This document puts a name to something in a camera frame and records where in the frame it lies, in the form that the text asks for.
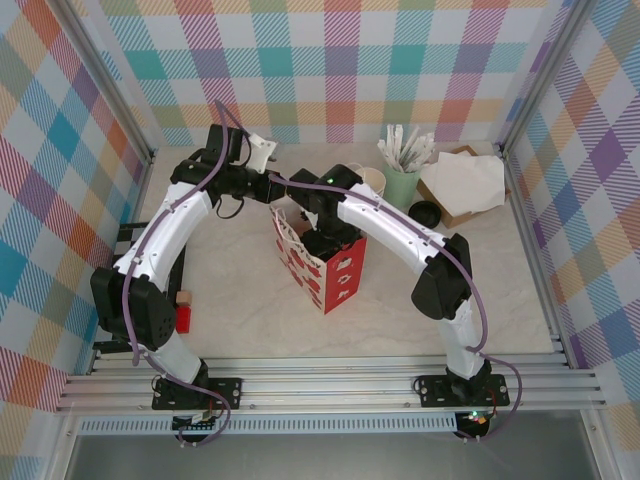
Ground aluminium frame post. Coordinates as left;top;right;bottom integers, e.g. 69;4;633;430
58;0;156;166
501;0;594;151

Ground black cup lid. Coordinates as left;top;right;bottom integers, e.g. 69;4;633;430
408;199;443;231

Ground circuit board with lights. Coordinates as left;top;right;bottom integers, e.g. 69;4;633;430
457;409;494;437

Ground grey metal panel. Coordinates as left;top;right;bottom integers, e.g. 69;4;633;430
49;433;601;480

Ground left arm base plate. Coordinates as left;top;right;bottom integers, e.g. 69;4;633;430
151;375;245;412

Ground white red-flower paper bag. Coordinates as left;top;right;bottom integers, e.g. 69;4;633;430
269;202;369;316

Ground white paper napkins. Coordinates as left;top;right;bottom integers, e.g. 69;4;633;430
422;151;507;214

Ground brown cardboard box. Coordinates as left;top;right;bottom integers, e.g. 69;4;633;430
416;144;512;230

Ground mint green straw holder cup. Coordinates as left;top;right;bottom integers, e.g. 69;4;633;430
382;159;424;209

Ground stack of paper cups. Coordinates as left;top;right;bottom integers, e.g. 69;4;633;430
360;164;389;202

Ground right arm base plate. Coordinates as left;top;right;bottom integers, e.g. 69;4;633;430
418;373;511;409

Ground white slotted cable duct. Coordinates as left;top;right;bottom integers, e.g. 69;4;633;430
77;417;459;435

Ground wide grooved aluminium rail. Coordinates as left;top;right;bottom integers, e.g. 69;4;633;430
55;355;610;415

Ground black white checkerboard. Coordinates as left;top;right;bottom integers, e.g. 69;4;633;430
92;223;190;351

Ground small circuit board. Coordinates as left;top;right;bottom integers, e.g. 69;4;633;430
172;412;224;434

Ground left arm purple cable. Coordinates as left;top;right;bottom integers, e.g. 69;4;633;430
119;99;254;449

